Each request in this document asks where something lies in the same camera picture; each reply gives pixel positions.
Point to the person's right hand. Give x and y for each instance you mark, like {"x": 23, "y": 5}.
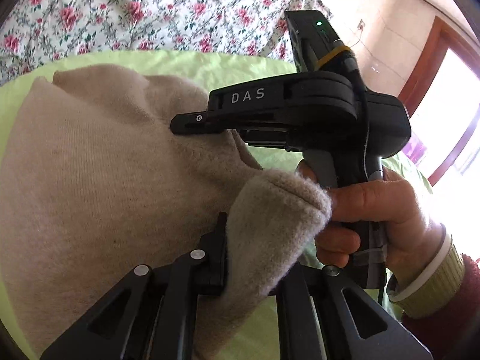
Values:
{"x": 413, "y": 237}

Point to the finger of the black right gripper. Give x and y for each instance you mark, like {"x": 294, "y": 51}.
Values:
{"x": 194, "y": 124}

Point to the beige knit sweater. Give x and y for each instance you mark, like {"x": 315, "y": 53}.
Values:
{"x": 94, "y": 183}

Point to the wooden window frame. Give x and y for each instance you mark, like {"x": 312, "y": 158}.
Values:
{"x": 442, "y": 100}

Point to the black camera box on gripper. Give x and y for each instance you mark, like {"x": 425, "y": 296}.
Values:
{"x": 315, "y": 44}

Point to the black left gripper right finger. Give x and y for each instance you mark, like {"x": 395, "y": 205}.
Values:
{"x": 322, "y": 314}

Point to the green bed sheet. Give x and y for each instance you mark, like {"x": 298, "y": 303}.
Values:
{"x": 211, "y": 71}

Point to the rose floral quilt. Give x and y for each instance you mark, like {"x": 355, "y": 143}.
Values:
{"x": 37, "y": 32}

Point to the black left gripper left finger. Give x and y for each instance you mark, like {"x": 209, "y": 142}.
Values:
{"x": 151, "y": 312}

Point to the dark red sleeve forearm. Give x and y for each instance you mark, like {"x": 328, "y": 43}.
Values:
{"x": 439, "y": 305}

